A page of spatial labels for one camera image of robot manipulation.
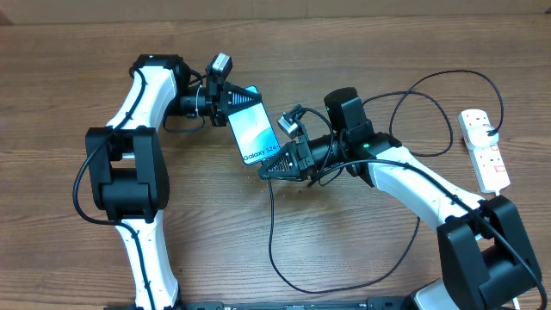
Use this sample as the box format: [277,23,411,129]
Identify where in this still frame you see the blue Galaxy smartphone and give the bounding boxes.
[227,99,280,165]

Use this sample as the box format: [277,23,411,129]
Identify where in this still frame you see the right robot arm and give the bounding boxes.
[258,87,543,309]

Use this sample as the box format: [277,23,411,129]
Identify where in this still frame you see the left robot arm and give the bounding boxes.
[79,53,260,309]

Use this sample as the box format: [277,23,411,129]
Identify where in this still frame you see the white USB charger plug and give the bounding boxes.
[464,126,499,150]

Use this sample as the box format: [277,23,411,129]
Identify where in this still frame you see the white power strip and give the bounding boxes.
[458,109,511,195]

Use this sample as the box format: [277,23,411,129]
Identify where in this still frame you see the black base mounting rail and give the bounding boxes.
[102,295,487,310]

